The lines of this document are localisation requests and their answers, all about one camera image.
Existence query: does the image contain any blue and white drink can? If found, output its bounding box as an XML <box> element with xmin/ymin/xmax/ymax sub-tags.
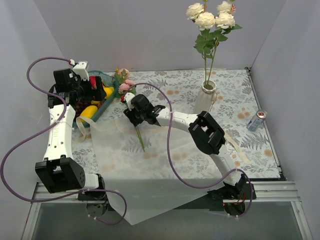
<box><xmin>247</xmin><ymin>110</ymin><xmax>268</xmax><ymax>132</ymax></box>

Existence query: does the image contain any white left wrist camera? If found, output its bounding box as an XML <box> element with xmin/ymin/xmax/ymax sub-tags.
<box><xmin>72</xmin><ymin>61</ymin><xmax>90</xmax><ymax>81</ymax></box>

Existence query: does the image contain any teal plastic fruit tray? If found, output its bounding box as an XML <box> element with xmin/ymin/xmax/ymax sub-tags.
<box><xmin>72</xmin><ymin>70</ymin><xmax>120</xmax><ymax>129</ymax></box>

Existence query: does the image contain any white rose stem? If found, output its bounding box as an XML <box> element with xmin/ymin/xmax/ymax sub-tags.
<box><xmin>186</xmin><ymin>0</ymin><xmax>243</xmax><ymax>90</ymax></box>

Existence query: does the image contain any dark red grape bunch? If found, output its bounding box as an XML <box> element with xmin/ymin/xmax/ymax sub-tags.
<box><xmin>75</xmin><ymin>101</ymin><xmax>91</xmax><ymax>114</ymax></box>

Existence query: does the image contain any floral patterned table mat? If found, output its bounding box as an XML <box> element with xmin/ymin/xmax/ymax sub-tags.
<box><xmin>71</xmin><ymin>70</ymin><xmax>281</xmax><ymax>184</ymax></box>

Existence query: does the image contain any cream printed ribbon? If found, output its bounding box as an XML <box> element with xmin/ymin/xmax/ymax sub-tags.
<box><xmin>76</xmin><ymin>116</ymin><xmax>253</xmax><ymax>165</ymax></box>

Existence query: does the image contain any pink rose stem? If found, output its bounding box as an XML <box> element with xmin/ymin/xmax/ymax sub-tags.
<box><xmin>114</xmin><ymin>68</ymin><xmax>146</xmax><ymax>153</ymax></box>

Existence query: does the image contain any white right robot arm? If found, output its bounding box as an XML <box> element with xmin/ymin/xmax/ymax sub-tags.
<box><xmin>121</xmin><ymin>93</ymin><xmax>255</xmax><ymax>200</ymax></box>

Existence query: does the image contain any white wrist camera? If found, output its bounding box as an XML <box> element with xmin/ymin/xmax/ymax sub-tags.
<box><xmin>124</xmin><ymin>92</ymin><xmax>135</xmax><ymax>111</ymax></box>
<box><xmin>72</xmin><ymin>61</ymin><xmax>90</xmax><ymax>81</ymax></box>

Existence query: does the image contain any white ribbed ceramic vase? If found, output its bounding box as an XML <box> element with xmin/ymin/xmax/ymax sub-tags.
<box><xmin>193</xmin><ymin>80</ymin><xmax>217</xmax><ymax>114</ymax></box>

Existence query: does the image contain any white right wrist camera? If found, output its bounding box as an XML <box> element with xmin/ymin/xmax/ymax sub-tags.
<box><xmin>124</xmin><ymin>92</ymin><xmax>135</xmax><ymax>111</ymax></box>

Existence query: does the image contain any aluminium frame rail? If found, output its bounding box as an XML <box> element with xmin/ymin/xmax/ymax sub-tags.
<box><xmin>222</xmin><ymin>181</ymin><xmax>303</xmax><ymax>203</ymax></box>

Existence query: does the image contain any red apple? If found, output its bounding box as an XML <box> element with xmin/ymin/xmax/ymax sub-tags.
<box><xmin>89</xmin><ymin>76</ymin><xmax>98</xmax><ymax>90</ymax></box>

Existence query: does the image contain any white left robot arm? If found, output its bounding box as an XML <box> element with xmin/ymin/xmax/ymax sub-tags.
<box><xmin>35</xmin><ymin>66</ymin><xmax>107</xmax><ymax>200</ymax></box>

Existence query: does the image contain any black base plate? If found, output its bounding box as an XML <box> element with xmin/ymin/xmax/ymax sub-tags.
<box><xmin>77</xmin><ymin>172</ymin><xmax>288</xmax><ymax>213</ymax></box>

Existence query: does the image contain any yellow mango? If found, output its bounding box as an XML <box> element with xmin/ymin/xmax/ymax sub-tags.
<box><xmin>79</xmin><ymin>105</ymin><xmax>98</xmax><ymax>119</ymax></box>

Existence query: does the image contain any white wrapping paper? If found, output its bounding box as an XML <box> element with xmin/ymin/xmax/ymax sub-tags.
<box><xmin>90</xmin><ymin>118</ymin><xmax>222</xmax><ymax>225</ymax></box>

